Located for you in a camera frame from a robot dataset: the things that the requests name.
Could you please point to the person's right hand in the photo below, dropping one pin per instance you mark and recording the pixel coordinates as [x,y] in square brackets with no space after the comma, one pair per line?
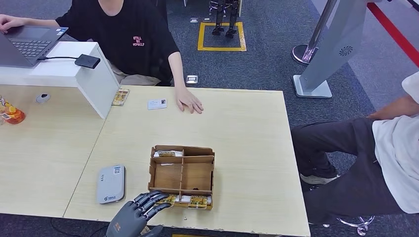
[11,23]

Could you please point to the person's left hand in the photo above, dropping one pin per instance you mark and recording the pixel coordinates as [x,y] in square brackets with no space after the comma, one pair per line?
[188,99]

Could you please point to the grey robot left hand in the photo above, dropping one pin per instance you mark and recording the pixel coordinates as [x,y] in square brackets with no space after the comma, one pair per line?
[127,219]

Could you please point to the white ID card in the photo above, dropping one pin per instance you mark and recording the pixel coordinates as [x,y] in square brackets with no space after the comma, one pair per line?
[156,104]

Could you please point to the wooden compartment box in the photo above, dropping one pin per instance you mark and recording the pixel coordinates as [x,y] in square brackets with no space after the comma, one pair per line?
[196,176]

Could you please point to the person's right forearm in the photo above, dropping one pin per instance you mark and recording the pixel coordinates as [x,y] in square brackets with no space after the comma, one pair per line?
[396,108]
[42,23]

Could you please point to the person's left forearm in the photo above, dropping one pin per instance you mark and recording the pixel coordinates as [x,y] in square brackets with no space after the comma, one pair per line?
[178,70]

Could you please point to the grey card reader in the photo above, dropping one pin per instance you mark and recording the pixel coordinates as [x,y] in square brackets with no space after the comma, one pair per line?
[111,183]

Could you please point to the white paper card sleeve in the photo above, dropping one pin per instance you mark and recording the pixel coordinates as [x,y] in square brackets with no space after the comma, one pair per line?
[179,153]
[184,198]

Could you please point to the stack of yellow key cards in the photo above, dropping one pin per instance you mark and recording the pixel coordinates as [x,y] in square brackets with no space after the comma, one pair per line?
[120,97]

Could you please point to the person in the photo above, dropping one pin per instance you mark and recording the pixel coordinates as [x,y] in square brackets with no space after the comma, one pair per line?
[131,29]
[360,163]

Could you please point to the grey laptop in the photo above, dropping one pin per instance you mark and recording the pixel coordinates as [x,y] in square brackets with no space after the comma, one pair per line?
[29,45]

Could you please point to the yellow floor tape square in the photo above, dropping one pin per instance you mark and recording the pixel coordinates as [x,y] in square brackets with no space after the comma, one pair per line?
[201,36]

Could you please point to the grey round desk grommet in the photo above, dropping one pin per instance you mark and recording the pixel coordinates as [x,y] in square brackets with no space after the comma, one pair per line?
[43,97]

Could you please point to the black adapter box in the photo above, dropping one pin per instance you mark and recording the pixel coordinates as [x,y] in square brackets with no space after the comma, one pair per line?
[87,61]

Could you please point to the orange drink bottle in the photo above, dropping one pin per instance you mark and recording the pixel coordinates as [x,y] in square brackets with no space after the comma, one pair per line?
[13,116]

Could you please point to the black humanoid robot legs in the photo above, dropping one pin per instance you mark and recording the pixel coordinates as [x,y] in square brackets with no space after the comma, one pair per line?
[233,16]

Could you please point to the white desk riser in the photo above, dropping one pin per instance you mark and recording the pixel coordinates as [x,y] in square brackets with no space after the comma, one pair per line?
[88,81]

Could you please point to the white shoe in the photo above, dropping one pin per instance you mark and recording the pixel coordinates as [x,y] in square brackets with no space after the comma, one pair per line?
[317,179]

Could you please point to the grey kiosk stand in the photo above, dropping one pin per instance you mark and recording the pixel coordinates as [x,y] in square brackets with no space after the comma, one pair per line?
[337,42]

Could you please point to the chrome chair base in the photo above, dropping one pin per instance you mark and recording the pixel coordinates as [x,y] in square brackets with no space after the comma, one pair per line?
[360,224]

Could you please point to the chrome stanchion post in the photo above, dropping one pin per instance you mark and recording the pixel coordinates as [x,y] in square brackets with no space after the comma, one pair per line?
[319,26]

